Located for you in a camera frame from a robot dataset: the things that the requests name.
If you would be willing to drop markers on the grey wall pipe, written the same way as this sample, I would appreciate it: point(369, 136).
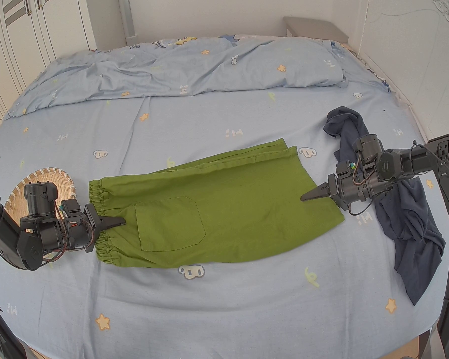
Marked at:
point(125, 9)

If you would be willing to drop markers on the white wardrobe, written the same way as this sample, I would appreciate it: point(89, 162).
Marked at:
point(22, 32)

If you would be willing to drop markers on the pale blue quilt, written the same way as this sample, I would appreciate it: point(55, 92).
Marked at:
point(209, 69)

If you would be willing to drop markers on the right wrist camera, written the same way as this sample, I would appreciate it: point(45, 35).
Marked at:
point(343, 168)

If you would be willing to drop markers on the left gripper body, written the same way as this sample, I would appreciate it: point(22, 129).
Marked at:
point(75, 236)

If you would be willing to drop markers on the bed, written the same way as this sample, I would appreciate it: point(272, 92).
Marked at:
point(209, 118)

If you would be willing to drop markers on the green shorts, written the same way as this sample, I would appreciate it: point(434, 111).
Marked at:
point(228, 208)

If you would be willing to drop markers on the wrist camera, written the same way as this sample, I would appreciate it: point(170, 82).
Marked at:
point(343, 168)
point(70, 208)

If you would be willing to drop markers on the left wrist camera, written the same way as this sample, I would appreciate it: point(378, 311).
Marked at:
point(70, 208)

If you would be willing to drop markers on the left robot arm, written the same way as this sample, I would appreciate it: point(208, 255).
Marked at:
point(41, 200)

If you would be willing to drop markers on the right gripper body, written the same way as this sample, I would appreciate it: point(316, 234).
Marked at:
point(355, 189)

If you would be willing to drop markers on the round woven basket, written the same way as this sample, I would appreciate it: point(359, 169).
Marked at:
point(65, 189)

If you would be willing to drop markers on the grey bedside table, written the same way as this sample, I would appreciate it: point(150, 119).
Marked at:
point(310, 26)

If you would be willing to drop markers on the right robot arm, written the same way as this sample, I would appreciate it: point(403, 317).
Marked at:
point(419, 161)

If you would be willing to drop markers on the dark blue garment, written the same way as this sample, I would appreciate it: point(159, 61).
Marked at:
point(411, 219)

